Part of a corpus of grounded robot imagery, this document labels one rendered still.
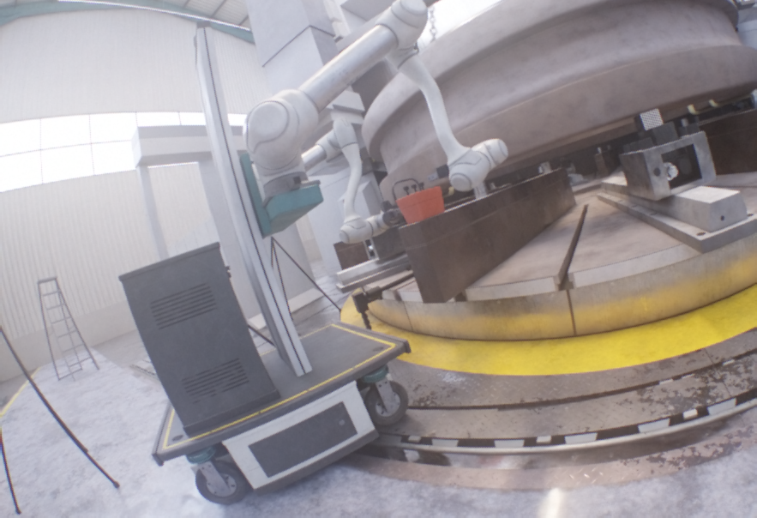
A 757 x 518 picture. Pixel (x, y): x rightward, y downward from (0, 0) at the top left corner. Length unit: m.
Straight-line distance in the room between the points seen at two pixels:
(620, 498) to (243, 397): 1.05
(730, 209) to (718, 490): 0.86
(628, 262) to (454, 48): 1.55
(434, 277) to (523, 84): 1.27
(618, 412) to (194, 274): 1.31
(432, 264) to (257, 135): 0.91
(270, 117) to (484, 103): 1.56
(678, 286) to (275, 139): 1.51
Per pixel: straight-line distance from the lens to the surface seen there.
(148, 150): 4.01
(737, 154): 2.64
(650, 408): 1.09
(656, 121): 1.76
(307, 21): 5.32
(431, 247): 1.41
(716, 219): 1.30
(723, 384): 1.16
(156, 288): 1.02
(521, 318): 1.55
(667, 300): 1.50
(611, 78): 1.92
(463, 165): 1.10
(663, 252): 1.40
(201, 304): 1.01
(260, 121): 0.84
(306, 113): 0.90
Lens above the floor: 0.73
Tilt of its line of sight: 2 degrees down
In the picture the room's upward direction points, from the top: 19 degrees counter-clockwise
